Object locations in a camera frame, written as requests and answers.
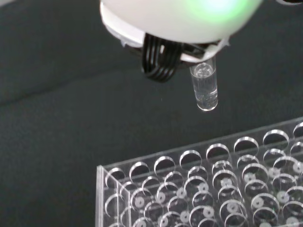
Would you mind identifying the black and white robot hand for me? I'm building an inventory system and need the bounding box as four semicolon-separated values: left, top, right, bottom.
99;0;264;84

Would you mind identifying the clear acrylic test tube rack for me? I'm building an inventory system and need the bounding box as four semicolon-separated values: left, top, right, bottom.
96;116;303;227

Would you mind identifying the black bench cloth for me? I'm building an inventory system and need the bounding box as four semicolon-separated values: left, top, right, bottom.
0;0;303;227

